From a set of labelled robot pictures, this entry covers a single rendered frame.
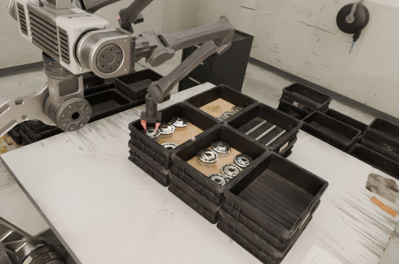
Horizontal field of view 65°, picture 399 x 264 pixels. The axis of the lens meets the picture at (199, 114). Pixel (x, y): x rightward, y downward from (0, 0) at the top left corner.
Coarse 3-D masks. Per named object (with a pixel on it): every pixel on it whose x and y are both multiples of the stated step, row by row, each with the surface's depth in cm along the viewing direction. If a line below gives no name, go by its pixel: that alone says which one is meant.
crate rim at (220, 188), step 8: (216, 128) 162; (200, 136) 154; (256, 144) 155; (176, 152) 141; (264, 152) 150; (176, 160) 138; (256, 160) 144; (192, 168) 133; (248, 168) 138; (200, 176) 131; (208, 184) 129; (216, 184) 127; (224, 184) 127
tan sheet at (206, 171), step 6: (234, 150) 165; (228, 156) 160; (234, 156) 160; (186, 162) 151; (192, 162) 152; (222, 162) 155; (228, 162) 156; (198, 168) 148; (204, 168) 149; (210, 168) 150; (216, 168) 150
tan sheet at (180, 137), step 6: (192, 126) 179; (180, 132) 172; (186, 132) 173; (192, 132) 173; (198, 132) 174; (162, 138) 165; (168, 138) 166; (174, 138) 166; (180, 138) 167; (186, 138) 168
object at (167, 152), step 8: (176, 104) 177; (184, 104) 180; (200, 112) 174; (136, 120) 158; (216, 120) 168; (128, 128) 155; (136, 128) 152; (144, 136) 148; (152, 144) 146; (184, 144) 146; (168, 152) 140
